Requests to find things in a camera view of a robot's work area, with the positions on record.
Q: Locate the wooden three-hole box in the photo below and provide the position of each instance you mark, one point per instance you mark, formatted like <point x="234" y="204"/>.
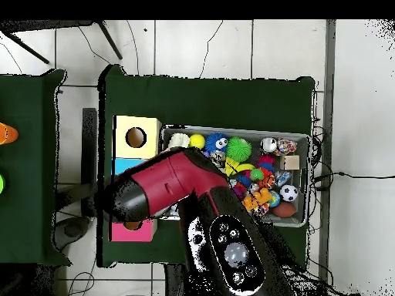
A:
<point x="148" y="148"/>

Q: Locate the colourful confetti ball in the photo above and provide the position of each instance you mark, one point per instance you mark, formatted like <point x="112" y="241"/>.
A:
<point x="285" y="146"/>

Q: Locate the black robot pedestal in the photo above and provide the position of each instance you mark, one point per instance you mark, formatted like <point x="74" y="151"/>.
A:
<point x="174" y="283"/>

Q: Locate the black upright panel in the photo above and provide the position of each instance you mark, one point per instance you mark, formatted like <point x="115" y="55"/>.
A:
<point x="89" y="138"/>

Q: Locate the brown toy football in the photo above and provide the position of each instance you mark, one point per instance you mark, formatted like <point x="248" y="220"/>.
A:
<point x="284" y="210"/>

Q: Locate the dark grey stand base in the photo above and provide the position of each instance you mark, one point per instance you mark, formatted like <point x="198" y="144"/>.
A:
<point x="72" y="229"/>

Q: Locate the dark green table cloth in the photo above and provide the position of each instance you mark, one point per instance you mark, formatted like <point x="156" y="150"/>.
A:
<point x="27" y="215"/>
<point x="200" y="101"/>

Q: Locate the blue spiky ball with eyes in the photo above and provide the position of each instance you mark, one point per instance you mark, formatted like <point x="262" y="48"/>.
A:
<point x="214" y="145"/>

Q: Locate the cream waffle cloth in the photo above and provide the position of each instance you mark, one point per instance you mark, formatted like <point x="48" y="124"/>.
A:
<point x="179" y="141"/>

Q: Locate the orange cone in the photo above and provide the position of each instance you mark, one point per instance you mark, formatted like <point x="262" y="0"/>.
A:
<point x="7" y="134"/>

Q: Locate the black and white soccer ball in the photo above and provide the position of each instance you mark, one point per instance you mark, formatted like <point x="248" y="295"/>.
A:
<point x="288" y="193"/>

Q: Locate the yellow ball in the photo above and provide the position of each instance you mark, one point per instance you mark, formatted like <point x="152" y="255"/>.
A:
<point x="197" y="141"/>

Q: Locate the green spiky ball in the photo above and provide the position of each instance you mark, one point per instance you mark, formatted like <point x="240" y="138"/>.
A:
<point x="238" y="149"/>

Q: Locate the bright green object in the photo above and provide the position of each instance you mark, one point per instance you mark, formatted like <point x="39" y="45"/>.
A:
<point x="2" y="184"/>

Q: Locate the plain wooden block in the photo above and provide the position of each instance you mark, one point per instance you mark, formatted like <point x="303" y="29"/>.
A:
<point x="291" y="162"/>

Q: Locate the black tripod stand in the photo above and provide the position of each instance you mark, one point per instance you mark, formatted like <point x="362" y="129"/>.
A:
<point x="46" y="24"/>

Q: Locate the silver tin can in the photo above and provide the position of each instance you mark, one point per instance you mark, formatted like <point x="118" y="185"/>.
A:
<point x="268" y="145"/>

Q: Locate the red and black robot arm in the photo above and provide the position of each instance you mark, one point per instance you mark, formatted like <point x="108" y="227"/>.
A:
<point x="172" y="182"/>

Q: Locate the clear mesh bin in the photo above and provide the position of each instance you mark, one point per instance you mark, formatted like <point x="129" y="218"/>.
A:
<point x="304" y="200"/>

